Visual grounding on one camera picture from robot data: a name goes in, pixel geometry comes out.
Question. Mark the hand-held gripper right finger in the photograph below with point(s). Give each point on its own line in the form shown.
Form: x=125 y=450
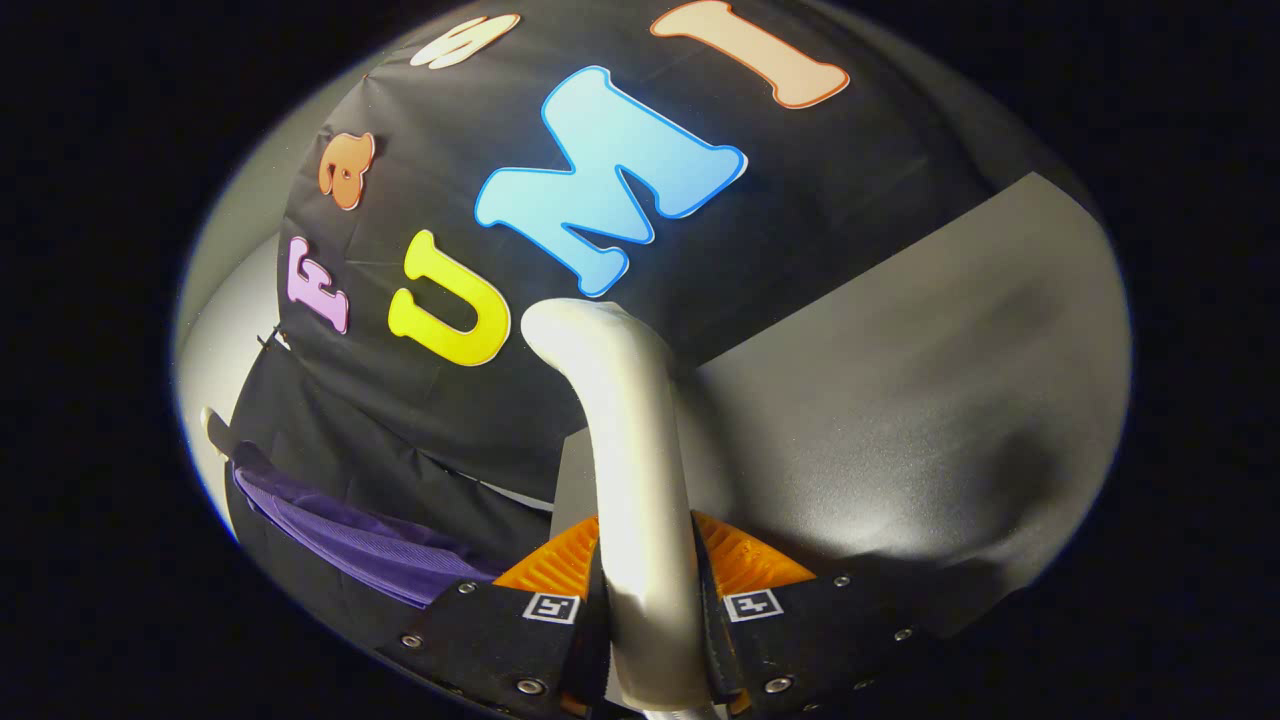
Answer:
x=800 y=640

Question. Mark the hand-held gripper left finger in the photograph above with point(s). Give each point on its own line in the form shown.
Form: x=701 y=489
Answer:
x=520 y=640

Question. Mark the white garment steamer head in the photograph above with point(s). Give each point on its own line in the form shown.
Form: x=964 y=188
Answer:
x=640 y=480

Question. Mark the grey cabinet with dark top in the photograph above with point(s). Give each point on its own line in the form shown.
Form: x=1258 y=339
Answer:
x=900 y=400

